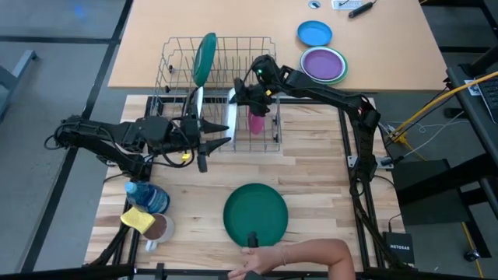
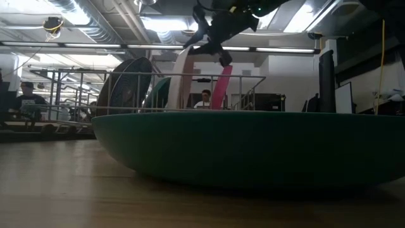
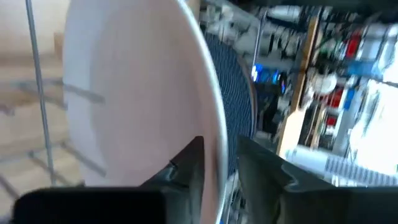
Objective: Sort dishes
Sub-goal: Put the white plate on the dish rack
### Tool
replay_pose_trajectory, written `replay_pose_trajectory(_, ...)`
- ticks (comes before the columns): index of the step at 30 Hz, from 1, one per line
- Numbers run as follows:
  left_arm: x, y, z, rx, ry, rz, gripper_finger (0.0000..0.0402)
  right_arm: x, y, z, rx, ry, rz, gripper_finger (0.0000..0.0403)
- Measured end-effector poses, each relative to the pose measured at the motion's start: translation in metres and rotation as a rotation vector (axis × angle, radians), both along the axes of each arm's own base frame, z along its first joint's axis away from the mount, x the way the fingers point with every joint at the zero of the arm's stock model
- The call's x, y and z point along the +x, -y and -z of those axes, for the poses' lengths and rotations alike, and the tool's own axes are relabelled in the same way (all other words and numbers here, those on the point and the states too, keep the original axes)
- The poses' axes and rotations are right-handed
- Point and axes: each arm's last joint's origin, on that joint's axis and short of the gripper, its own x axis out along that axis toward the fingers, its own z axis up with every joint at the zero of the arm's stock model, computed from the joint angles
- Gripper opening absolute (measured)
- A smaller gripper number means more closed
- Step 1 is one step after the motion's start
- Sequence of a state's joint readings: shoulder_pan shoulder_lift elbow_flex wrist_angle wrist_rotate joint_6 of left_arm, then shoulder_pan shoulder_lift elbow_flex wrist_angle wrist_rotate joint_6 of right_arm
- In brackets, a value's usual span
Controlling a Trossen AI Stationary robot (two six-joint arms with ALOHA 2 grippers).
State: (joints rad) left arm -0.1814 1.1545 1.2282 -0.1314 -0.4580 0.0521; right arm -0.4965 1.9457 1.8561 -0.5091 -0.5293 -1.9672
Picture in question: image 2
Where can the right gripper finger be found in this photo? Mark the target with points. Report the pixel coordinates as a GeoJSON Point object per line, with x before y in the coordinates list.
{"type": "Point", "coordinates": [215, 49]}
{"type": "Point", "coordinates": [197, 38]}

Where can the pink plastic plate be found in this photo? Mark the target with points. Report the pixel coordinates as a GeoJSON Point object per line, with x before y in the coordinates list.
{"type": "Point", "coordinates": [221, 88]}

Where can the cream white plate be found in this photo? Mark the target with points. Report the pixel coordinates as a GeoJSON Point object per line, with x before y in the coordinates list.
{"type": "Point", "coordinates": [180, 82]}

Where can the green plastic plate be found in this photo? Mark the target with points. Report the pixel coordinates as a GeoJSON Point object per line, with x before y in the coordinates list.
{"type": "Point", "coordinates": [159, 95]}

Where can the dark brown plate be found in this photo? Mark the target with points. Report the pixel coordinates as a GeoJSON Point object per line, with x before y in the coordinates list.
{"type": "Point", "coordinates": [129, 85]}

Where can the large green foreground bowl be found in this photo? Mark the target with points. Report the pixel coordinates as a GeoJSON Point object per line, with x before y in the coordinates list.
{"type": "Point", "coordinates": [253, 149]}

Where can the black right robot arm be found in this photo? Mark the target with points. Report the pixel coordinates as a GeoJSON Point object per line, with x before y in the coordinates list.
{"type": "Point", "coordinates": [272, 4]}

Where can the person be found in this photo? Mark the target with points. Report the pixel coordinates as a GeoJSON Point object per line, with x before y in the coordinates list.
{"type": "Point", "coordinates": [27, 88]}
{"type": "Point", "coordinates": [205, 95]}

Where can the long ceiling light bar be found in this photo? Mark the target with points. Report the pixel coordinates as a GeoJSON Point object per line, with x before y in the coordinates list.
{"type": "Point", "coordinates": [284, 50]}

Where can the black equipment box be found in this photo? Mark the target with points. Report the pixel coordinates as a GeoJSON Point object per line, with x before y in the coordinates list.
{"type": "Point", "coordinates": [272, 102]}

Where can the black office chair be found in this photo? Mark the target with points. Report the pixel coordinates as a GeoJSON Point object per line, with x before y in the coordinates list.
{"type": "Point", "coordinates": [312, 104]}

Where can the small whiteboard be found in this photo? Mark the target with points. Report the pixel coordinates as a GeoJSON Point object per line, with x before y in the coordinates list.
{"type": "Point", "coordinates": [344, 98]}

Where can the black desk monitor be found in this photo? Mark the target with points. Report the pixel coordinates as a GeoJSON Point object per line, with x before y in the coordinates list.
{"type": "Point", "coordinates": [3, 95]}

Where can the silver ventilation duct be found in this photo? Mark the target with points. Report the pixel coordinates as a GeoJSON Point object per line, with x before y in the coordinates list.
{"type": "Point", "coordinates": [95, 28]}

